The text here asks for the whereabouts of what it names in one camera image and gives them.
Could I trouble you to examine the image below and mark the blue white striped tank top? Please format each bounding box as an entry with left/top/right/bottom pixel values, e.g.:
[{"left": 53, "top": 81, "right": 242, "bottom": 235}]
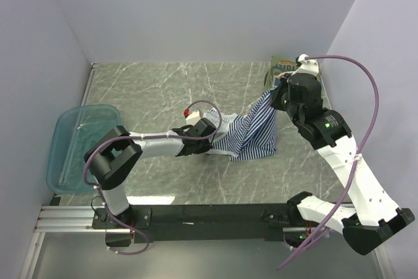
[{"left": 203, "top": 90, "right": 278, "bottom": 161}]

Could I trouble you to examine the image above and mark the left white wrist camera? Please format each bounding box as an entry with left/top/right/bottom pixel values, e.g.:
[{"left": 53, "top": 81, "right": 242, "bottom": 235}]
[{"left": 184, "top": 108, "right": 203, "bottom": 125}]

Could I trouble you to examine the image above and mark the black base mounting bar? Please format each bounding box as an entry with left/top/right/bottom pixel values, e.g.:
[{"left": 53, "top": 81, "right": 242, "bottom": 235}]
[{"left": 91, "top": 203, "right": 325, "bottom": 246}]

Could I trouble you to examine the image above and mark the translucent teal laundry basket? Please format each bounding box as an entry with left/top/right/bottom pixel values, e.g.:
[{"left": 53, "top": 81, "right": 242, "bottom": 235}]
[{"left": 46, "top": 105, "right": 121, "bottom": 195}]

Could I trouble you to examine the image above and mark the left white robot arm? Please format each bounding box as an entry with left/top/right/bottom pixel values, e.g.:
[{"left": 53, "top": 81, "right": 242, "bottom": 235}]
[{"left": 84, "top": 118, "right": 218, "bottom": 228}]

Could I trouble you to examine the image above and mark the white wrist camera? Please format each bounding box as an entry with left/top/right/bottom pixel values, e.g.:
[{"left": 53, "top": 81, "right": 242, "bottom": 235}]
[
  {"left": 184, "top": 108, "right": 203, "bottom": 125},
  {"left": 293, "top": 54, "right": 320, "bottom": 76}
]

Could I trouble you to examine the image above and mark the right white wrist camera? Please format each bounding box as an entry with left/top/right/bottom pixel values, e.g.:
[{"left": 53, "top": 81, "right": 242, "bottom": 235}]
[{"left": 293, "top": 54, "right": 320, "bottom": 76}]

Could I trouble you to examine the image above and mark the aluminium frame rail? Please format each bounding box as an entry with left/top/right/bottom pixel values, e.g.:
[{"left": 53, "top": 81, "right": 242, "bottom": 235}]
[{"left": 35, "top": 203, "right": 380, "bottom": 233}]

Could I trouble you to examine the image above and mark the olive green tank top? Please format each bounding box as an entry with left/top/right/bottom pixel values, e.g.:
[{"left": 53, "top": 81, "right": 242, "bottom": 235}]
[{"left": 263, "top": 54, "right": 324, "bottom": 97}]

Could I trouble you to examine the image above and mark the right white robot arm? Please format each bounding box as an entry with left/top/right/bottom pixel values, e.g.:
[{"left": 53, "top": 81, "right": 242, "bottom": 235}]
[{"left": 271, "top": 73, "right": 415, "bottom": 255}]

